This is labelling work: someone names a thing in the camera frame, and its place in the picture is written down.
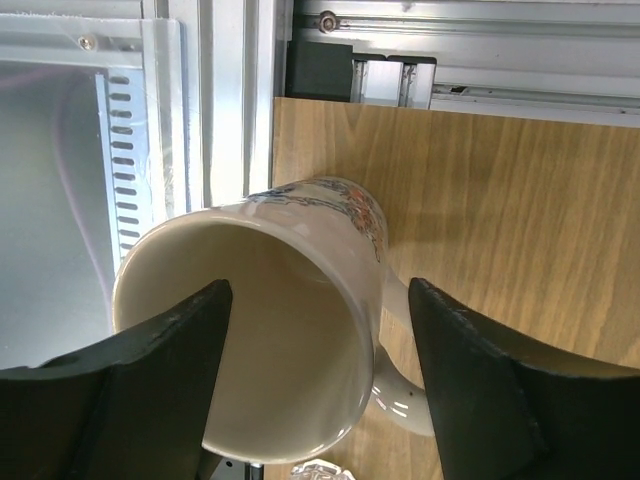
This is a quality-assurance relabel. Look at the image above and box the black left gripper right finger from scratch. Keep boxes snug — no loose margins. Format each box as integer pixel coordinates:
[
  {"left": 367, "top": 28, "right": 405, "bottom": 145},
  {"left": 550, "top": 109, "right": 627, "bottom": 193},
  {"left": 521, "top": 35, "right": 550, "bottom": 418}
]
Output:
[{"left": 408, "top": 278, "right": 639, "bottom": 479}]

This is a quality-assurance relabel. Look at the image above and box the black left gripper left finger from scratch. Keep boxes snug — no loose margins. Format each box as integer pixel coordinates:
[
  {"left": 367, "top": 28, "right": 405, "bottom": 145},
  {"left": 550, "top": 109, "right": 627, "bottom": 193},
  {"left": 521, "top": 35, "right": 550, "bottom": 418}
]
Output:
[{"left": 1, "top": 280, "right": 232, "bottom": 479}]

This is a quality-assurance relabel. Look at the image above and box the clear plastic cup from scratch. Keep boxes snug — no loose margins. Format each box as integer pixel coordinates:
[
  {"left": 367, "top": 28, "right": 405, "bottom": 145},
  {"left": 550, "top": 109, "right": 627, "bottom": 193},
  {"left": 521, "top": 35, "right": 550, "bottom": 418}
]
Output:
[{"left": 288, "top": 459, "right": 355, "bottom": 480}]

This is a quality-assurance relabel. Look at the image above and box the beige mug blue red print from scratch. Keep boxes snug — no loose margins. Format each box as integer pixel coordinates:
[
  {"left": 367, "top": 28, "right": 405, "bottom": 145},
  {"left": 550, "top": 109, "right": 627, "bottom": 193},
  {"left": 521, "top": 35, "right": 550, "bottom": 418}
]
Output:
[{"left": 112, "top": 177, "right": 434, "bottom": 464}]

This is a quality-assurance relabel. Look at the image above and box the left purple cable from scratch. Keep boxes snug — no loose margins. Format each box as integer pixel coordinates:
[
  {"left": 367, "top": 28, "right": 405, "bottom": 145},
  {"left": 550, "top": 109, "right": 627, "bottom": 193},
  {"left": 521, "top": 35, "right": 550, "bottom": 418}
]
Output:
[{"left": 54, "top": 69, "right": 116, "bottom": 301}]

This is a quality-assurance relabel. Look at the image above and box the white cable duct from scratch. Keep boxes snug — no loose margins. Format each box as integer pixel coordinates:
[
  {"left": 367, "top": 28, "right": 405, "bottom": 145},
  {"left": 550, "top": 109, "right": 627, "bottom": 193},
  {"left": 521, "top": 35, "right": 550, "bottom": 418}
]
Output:
[{"left": 95, "top": 68, "right": 153, "bottom": 268}]

